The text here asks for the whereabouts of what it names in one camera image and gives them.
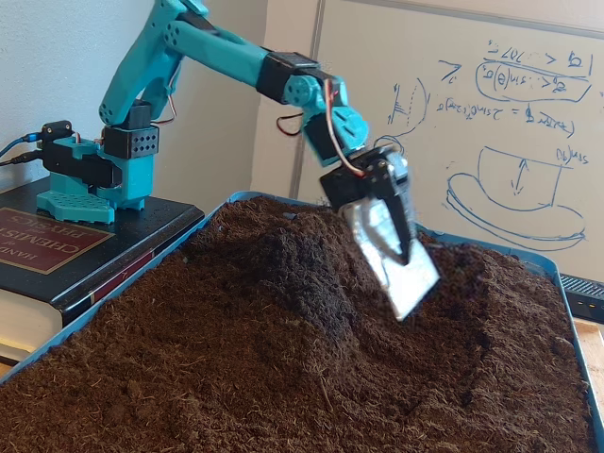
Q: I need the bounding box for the black vented device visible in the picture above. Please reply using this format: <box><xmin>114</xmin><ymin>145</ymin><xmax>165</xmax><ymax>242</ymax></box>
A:
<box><xmin>559</xmin><ymin>275</ymin><xmax>604</xmax><ymax>326</ymax></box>

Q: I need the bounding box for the black chemistry physics handbook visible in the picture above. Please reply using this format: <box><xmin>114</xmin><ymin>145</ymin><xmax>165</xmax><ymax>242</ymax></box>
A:
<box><xmin>0</xmin><ymin>181</ymin><xmax>207</xmax><ymax>367</ymax></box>

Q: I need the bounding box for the blue cable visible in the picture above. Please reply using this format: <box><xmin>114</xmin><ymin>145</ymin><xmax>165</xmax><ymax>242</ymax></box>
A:
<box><xmin>0</xmin><ymin>133</ymin><xmax>44</xmax><ymax>159</ymax></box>

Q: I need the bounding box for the blue plastic tray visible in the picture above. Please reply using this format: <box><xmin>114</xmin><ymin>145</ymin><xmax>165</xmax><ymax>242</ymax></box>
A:
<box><xmin>0</xmin><ymin>190</ymin><xmax>604</xmax><ymax>453</ymax></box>

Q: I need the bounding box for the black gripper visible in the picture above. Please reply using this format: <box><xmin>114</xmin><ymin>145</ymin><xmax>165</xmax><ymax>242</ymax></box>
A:
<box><xmin>319</xmin><ymin>144</ymin><xmax>443</xmax><ymax>323</ymax></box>

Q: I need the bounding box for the black cable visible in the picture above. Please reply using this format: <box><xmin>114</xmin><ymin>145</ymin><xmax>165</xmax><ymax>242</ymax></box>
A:
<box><xmin>0</xmin><ymin>151</ymin><xmax>46</xmax><ymax>167</ymax></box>

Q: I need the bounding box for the whiteboard with blue sketches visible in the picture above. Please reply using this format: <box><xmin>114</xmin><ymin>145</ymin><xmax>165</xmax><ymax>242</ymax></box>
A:
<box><xmin>290</xmin><ymin>0</ymin><xmax>604</xmax><ymax>279</ymax></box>

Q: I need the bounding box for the brown soil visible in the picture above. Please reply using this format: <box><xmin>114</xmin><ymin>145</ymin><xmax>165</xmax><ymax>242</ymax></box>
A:
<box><xmin>0</xmin><ymin>195</ymin><xmax>598</xmax><ymax>453</ymax></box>

